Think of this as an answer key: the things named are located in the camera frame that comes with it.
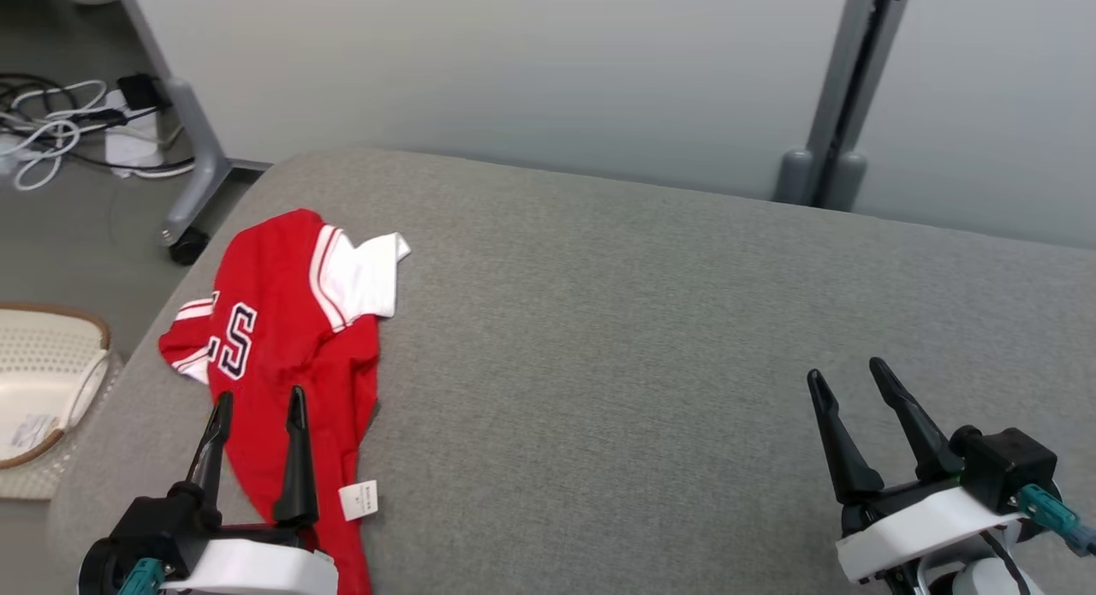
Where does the black power adapter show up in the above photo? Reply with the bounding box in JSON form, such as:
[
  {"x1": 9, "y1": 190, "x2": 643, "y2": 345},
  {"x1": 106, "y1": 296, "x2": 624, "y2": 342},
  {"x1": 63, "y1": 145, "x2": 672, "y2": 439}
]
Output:
[{"x1": 117, "y1": 73, "x2": 164, "y2": 110}]

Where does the white cable bundle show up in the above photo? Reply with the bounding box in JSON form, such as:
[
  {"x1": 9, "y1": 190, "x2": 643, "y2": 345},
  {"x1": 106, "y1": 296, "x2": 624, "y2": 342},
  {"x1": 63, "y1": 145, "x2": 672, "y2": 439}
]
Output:
[{"x1": 0, "y1": 80, "x2": 108, "y2": 192}]

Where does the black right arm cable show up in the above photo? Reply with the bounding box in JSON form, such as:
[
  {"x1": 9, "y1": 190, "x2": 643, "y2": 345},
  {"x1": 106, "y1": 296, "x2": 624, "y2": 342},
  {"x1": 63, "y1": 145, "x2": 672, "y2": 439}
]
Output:
[{"x1": 980, "y1": 531, "x2": 1028, "y2": 595}]

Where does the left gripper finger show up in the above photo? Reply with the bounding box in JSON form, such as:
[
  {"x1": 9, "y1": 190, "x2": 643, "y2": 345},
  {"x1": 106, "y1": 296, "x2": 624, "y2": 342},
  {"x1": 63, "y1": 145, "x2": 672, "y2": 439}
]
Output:
[
  {"x1": 184, "y1": 391, "x2": 234, "y2": 502},
  {"x1": 274, "y1": 385, "x2": 319, "y2": 527}
]

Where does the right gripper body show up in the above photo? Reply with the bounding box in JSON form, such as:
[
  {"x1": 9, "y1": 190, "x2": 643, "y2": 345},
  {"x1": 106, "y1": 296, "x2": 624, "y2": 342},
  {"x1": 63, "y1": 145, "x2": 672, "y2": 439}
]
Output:
[{"x1": 837, "y1": 471, "x2": 1024, "y2": 583}]

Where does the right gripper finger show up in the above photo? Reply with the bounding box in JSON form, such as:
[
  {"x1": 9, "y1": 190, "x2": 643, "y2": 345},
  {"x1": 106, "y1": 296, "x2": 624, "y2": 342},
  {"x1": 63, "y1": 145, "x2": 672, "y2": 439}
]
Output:
[
  {"x1": 807, "y1": 370, "x2": 885, "y2": 503},
  {"x1": 869, "y1": 357, "x2": 964, "y2": 483}
]

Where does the grey fabric sofa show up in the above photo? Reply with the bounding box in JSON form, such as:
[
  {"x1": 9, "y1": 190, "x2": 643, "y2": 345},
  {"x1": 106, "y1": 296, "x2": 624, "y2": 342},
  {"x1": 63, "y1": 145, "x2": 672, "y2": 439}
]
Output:
[{"x1": 47, "y1": 147, "x2": 1096, "y2": 595}]

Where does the teal right cable connector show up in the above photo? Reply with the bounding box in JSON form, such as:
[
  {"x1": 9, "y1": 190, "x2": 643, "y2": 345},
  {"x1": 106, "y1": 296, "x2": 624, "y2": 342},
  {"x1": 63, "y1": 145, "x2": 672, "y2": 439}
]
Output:
[{"x1": 1017, "y1": 484, "x2": 1096, "y2": 555}]

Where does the grey metal partition post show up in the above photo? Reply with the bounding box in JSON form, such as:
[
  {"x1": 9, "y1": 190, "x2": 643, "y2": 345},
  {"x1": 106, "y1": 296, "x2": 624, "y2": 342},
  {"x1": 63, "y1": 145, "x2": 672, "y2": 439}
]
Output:
[{"x1": 773, "y1": 0, "x2": 915, "y2": 212}]

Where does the grey partition leg with caster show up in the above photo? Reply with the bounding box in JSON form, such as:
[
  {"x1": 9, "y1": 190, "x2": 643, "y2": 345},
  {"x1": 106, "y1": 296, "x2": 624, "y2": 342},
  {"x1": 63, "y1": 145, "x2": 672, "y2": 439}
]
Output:
[{"x1": 114, "y1": 0, "x2": 273, "y2": 266}]

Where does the white power strip with cables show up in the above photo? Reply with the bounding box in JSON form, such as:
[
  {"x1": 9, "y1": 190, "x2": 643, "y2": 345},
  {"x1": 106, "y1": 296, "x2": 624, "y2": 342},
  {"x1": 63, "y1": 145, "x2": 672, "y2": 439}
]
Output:
[{"x1": 0, "y1": 71, "x2": 196, "y2": 176}]

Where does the teal left cable connector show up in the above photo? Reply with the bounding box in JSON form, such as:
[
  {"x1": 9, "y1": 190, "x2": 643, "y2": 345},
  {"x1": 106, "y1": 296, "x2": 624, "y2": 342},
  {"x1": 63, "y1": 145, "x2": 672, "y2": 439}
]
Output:
[{"x1": 120, "y1": 559, "x2": 164, "y2": 595}]

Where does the teal cable connector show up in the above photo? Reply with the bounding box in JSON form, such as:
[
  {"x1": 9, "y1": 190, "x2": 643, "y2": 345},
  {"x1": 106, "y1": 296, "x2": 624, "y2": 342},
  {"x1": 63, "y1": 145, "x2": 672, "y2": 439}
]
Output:
[
  {"x1": 120, "y1": 559, "x2": 164, "y2": 595},
  {"x1": 1017, "y1": 484, "x2": 1096, "y2": 555}
]

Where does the cream plastic laundry basket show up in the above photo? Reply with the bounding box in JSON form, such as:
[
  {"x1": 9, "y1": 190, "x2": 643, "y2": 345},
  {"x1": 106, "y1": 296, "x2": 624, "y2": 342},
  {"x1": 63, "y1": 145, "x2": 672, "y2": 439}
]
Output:
[{"x1": 0, "y1": 302, "x2": 125, "y2": 502}]

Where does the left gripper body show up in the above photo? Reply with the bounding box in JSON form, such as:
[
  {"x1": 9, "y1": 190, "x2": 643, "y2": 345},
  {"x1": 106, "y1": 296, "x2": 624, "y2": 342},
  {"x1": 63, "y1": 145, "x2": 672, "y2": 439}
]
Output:
[{"x1": 163, "y1": 484, "x2": 339, "y2": 595}]

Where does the red shirt with white sleeves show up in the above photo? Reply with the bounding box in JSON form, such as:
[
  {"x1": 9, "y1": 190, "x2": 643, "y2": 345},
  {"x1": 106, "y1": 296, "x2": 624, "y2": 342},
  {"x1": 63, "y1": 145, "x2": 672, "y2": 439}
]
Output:
[{"x1": 158, "y1": 208, "x2": 412, "y2": 595}]

